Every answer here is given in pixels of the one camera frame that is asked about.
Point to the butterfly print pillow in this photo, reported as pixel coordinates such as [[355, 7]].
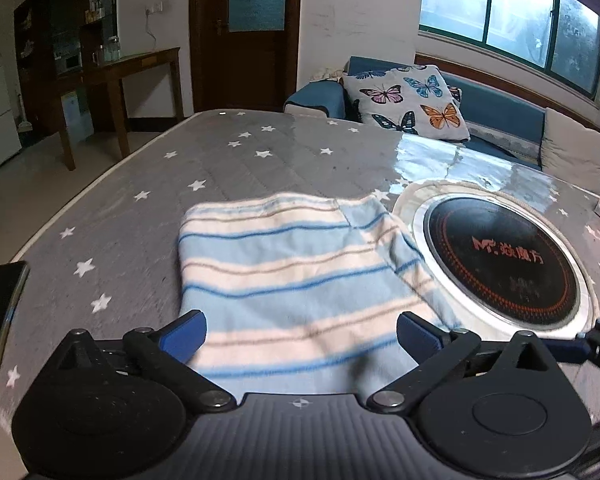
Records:
[[405, 105]]

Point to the black smartphone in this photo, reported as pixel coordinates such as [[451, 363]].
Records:
[[0, 320]]

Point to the dark wooden cabinet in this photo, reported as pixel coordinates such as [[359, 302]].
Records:
[[35, 60]]

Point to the blue sofa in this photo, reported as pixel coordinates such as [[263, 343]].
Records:
[[500, 105]]

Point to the round induction cooktop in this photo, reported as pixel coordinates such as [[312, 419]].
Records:
[[500, 260]]

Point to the blue cream striped shirt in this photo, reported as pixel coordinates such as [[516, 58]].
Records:
[[280, 270]]

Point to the pale blue carton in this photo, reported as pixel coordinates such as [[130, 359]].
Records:
[[76, 112]]

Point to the white wall socket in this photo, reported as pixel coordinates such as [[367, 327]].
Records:
[[153, 8]]

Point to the beige pillow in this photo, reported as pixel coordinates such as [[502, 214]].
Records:
[[570, 150]]

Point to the glass jar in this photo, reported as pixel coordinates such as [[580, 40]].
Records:
[[101, 53], [114, 47]]

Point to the white cloth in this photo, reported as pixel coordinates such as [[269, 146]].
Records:
[[327, 74]]

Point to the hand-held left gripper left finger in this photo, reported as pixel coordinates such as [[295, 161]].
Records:
[[182, 337]]

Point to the dark wooden door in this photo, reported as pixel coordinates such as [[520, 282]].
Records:
[[250, 70]]

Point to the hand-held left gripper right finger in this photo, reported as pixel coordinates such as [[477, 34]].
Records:
[[420, 335]]

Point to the wooden side table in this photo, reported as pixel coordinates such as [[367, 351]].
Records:
[[145, 57]]

